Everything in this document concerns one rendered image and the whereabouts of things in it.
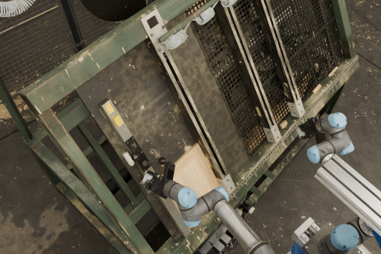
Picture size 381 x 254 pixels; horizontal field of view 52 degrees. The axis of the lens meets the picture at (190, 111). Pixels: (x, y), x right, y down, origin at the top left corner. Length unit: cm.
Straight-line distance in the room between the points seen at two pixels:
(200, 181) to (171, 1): 103
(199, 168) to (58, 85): 99
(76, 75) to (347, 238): 145
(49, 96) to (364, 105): 326
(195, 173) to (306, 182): 155
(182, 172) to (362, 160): 209
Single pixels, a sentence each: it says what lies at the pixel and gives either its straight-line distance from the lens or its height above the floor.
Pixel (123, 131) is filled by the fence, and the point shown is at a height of 156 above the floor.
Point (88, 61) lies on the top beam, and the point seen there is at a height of 192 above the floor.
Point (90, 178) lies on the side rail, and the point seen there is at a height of 151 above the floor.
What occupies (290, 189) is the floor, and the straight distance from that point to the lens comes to 354.
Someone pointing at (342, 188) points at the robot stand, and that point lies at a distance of 129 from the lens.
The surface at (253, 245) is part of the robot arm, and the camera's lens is 159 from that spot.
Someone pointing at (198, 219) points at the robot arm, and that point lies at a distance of 175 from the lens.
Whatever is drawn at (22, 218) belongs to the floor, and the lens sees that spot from 362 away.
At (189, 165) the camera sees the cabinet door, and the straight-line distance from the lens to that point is 221.
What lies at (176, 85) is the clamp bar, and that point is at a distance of 198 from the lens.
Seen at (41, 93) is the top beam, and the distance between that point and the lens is 164.
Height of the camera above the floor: 313
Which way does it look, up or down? 54 degrees down
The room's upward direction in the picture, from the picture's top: 1 degrees counter-clockwise
